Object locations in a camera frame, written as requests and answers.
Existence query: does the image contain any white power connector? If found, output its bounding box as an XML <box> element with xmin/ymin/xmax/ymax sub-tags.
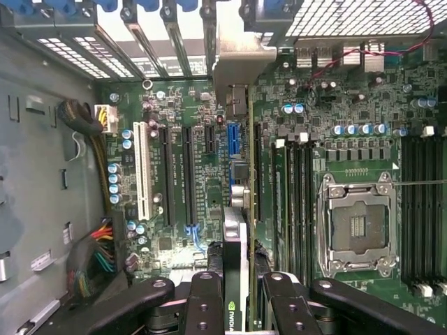
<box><xmin>93</xmin><ymin>103</ymin><xmax>119</xmax><ymax>136</ymax></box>

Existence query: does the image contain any thin red black wire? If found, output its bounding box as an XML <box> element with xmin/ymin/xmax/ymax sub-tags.
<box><xmin>306</xmin><ymin>0</ymin><xmax>437</xmax><ymax>89</ymax></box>

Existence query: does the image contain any white expansion slot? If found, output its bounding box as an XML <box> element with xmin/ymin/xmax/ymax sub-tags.
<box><xmin>133</xmin><ymin>121</ymin><xmax>154</xmax><ymax>222</ymax></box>

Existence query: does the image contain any metal CPU socket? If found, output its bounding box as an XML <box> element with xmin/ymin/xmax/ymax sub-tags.
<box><xmin>316</xmin><ymin>170</ymin><xmax>401</xmax><ymax>280</ymax></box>

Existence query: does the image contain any short black expansion slot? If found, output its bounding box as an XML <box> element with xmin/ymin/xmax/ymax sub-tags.
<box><xmin>204</xmin><ymin>125</ymin><xmax>216</xmax><ymax>154</ymax></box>

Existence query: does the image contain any green motherboard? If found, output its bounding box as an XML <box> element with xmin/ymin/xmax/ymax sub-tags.
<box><xmin>93</xmin><ymin>41</ymin><xmax>447</xmax><ymax>335</ymax></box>

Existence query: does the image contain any silver slot cover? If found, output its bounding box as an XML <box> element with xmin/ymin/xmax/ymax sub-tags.
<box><xmin>122</xmin><ymin>6</ymin><xmax>165</xmax><ymax>80</ymax></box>
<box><xmin>160</xmin><ymin>6</ymin><xmax>193</xmax><ymax>77</ymax></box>
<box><xmin>200</xmin><ymin>0</ymin><xmax>219</xmax><ymax>76</ymax></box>

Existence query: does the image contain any coloured wire bundle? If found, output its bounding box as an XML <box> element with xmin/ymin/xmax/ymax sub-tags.
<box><xmin>66</xmin><ymin>216</ymin><xmax>120</xmax><ymax>308</ymax></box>

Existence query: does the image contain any black sleeved cable bundle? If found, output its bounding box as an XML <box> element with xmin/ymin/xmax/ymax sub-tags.
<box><xmin>57</xmin><ymin>99</ymin><xmax>113</xmax><ymax>214</ymax></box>

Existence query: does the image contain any black silver PC case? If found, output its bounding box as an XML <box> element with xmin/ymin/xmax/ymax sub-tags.
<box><xmin>0</xmin><ymin>0</ymin><xmax>447</xmax><ymax>335</ymax></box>

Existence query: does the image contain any black RAM slot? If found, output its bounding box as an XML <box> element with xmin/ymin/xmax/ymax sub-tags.
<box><xmin>300</xmin><ymin>132</ymin><xmax>314</xmax><ymax>284</ymax></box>
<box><xmin>415</xmin><ymin>127</ymin><xmax>430</xmax><ymax>297</ymax></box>
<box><xmin>401</xmin><ymin>135</ymin><xmax>416</xmax><ymax>290</ymax></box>
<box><xmin>429</xmin><ymin>135</ymin><xmax>447</xmax><ymax>297</ymax></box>
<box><xmin>288</xmin><ymin>132</ymin><xmax>301</xmax><ymax>280</ymax></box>

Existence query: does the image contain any blue expansion slot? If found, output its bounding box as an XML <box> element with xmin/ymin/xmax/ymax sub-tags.
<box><xmin>226</xmin><ymin>121</ymin><xmax>242</xmax><ymax>189</ymax></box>

